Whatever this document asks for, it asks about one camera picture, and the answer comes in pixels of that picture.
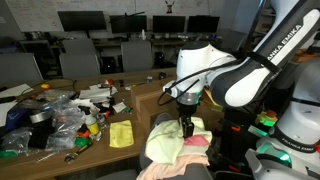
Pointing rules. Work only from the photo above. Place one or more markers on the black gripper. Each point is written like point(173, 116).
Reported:
point(186, 113)

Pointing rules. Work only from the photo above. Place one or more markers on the light green cloth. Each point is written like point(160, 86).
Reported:
point(165, 141)

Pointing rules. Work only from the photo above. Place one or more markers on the peach cloth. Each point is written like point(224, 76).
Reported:
point(166, 168)

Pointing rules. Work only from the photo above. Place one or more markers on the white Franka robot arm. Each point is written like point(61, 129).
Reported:
point(293, 100)

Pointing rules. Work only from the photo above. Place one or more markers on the large brown cardboard box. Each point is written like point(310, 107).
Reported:
point(150, 103)

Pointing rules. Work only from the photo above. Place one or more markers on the grey office chair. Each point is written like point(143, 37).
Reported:
point(136, 56)
point(18, 68)
point(79, 46)
point(145, 160)
point(79, 66)

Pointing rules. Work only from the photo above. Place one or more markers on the Rubik's cube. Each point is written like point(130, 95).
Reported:
point(149, 79)

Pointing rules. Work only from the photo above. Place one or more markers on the yellow cloth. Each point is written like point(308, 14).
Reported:
point(121, 134)

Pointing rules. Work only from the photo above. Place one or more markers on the small white card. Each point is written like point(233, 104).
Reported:
point(119, 107)

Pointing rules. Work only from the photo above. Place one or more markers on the colourful emergency stop button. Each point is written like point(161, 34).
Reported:
point(266, 118)

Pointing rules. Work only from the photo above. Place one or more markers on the white bottle yellow label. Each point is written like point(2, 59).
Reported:
point(92, 126)

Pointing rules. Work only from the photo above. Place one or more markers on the white papers stack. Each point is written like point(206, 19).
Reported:
point(96, 93)

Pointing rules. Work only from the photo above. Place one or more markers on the orange plastic toy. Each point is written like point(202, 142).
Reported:
point(83, 134)

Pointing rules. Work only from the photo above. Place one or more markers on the green plastic toy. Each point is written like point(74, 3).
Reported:
point(81, 142)

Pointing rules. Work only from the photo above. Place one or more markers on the black computer monitor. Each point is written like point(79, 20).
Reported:
point(81, 20)
point(128, 24)
point(169, 24)
point(203, 24)

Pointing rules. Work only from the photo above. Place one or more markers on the adjustable wrench yellow grip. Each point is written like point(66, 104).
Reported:
point(78, 152)

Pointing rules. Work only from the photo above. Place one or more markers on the clear plastic bags pile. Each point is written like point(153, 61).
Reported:
point(65, 123)

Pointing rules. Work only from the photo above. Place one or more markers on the white paper sheet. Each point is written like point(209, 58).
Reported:
point(15, 90)

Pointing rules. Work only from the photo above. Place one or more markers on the grey duct tape roll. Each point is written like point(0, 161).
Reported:
point(40, 117)

